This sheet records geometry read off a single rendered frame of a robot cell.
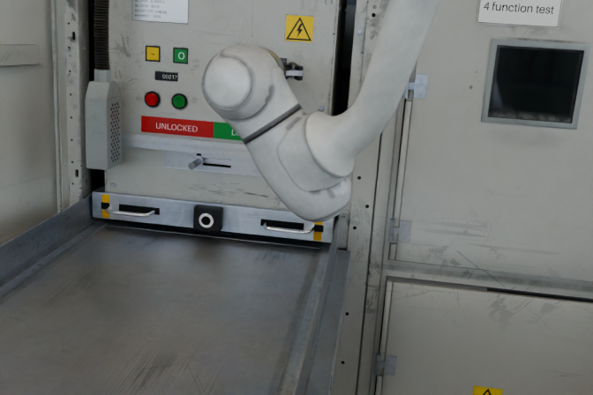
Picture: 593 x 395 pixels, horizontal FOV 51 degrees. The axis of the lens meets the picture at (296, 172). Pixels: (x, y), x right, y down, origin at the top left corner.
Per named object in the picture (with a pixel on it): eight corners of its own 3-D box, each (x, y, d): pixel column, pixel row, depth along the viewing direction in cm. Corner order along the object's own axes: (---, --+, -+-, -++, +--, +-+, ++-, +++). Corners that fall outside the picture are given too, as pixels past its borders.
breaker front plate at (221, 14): (320, 221, 131) (338, -12, 120) (104, 198, 137) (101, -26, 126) (321, 219, 132) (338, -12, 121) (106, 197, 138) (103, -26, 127)
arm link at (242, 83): (206, 67, 98) (251, 137, 99) (173, 74, 83) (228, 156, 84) (261, 28, 95) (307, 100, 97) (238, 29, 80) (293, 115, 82)
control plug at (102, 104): (108, 171, 124) (107, 84, 120) (85, 168, 125) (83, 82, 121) (123, 162, 132) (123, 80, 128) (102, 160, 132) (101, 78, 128)
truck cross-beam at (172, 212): (332, 242, 131) (334, 216, 130) (92, 217, 138) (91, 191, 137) (334, 235, 136) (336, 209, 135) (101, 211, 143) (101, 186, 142)
